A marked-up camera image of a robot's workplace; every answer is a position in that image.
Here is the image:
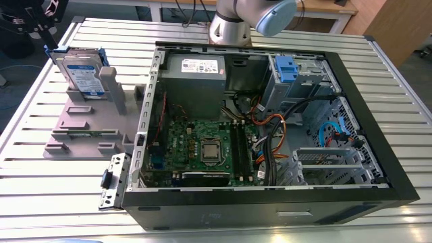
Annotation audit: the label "black yellow wire bundle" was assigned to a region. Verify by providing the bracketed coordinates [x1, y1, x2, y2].
[221, 91, 263, 122]

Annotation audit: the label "metal optical drive cage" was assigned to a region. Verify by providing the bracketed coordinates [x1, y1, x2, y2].
[261, 54, 341, 114]

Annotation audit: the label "thick black cable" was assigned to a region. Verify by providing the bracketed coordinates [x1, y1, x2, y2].
[263, 93, 341, 187]

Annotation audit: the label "black RAM slot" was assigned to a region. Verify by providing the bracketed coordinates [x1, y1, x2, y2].
[231, 120, 244, 182]
[239, 120, 255, 182]

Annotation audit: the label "thin red wire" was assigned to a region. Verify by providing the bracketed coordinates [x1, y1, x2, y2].
[153, 91, 168, 146]

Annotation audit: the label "wooden cabinet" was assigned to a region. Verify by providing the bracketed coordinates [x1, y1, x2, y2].
[343, 0, 432, 68]

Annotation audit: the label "metal disk bay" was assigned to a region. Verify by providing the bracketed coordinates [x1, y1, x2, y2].
[292, 146, 385, 187]

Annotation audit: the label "green motherboard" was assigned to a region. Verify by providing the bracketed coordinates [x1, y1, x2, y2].
[143, 120, 267, 188]

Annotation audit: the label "white framed desk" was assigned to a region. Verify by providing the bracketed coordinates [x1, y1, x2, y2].
[49, 0, 220, 23]

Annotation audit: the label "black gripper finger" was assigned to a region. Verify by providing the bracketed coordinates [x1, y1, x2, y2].
[37, 24, 59, 49]

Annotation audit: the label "hard disk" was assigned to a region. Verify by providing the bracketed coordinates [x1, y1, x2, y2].
[44, 43, 109, 99]

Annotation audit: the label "orange power wires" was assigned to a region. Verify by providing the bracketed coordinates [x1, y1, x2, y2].
[252, 113, 288, 165]

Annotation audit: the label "grey power supply unit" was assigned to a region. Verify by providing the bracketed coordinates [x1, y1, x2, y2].
[157, 53, 227, 122]

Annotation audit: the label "blue data wire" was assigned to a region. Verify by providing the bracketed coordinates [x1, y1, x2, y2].
[316, 117, 348, 147]

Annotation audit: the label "black open PC case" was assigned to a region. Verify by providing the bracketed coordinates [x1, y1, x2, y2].
[120, 40, 421, 231]

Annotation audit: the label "black power wire connector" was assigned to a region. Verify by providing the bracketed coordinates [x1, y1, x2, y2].
[332, 130, 365, 149]

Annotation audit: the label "wooden top desk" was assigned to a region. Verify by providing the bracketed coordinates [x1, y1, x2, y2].
[293, 0, 359, 33]

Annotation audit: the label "blue plastic drive latch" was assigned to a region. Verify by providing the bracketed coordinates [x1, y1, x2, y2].
[275, 55, 300, 83]

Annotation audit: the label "metal card retainer bracket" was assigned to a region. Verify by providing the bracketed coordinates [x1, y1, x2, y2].
[97, 153, 132, 211]

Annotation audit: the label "silver CPU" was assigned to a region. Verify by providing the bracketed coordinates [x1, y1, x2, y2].
[201, 144, 220, 159]

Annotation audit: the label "grey parts rack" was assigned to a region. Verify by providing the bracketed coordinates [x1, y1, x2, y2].
[43, 66, 149, 160]

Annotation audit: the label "black office chair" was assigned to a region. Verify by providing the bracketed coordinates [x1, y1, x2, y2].
[0, 0, 37, 59]

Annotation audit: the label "CPU socket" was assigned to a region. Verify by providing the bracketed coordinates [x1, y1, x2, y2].
[197, 136, 224, 166]

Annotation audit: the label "white floor cable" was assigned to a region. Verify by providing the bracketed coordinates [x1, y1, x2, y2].
[0, 64, 47, 72]

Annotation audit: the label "black graphics card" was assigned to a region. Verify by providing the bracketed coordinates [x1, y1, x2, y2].
[172, 171, 231, 188]

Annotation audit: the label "green RAM stick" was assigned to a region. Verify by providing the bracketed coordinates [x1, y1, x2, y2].
[69, 130, 101, 137]

